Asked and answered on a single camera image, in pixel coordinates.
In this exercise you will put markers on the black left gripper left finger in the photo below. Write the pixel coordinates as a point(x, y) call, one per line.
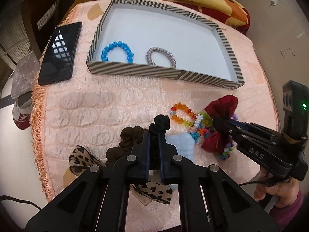
point(139, 172)

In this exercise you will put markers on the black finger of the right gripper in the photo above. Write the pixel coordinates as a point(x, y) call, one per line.
point(226, 127)

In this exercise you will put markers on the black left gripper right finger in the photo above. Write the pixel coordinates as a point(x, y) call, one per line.
point(168, 171)

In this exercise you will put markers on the leopard print bow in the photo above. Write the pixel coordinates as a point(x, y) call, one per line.
point(81, 159)

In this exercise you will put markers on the purple sleeve forearm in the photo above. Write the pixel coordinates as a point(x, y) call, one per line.
point(283, 216)

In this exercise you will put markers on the black scrunchie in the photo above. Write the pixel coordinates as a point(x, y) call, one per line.
point(161, 124)

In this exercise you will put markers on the dark wooden chair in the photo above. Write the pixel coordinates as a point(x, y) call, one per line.
point(40, 18)

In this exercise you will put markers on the black smartphone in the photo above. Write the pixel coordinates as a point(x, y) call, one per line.
point(57, 64)

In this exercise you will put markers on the light blue fluffy pouch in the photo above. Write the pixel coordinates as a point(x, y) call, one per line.
point(184, 144)

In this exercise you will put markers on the person's right hand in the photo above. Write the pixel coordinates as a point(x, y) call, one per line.
point(286, 191)

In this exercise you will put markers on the brown scrunchie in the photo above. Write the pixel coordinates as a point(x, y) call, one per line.
point(130, 136)

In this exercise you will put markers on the grey speckled stool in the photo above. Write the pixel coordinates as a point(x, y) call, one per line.
point(24, 75)

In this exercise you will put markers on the striped jewelry tray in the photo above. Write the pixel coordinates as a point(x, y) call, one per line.
point(146, 38)

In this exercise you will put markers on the red white cloth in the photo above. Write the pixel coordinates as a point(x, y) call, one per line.
point(21, 115)

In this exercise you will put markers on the red bow hair clip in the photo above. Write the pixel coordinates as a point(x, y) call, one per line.
point(223, 108)

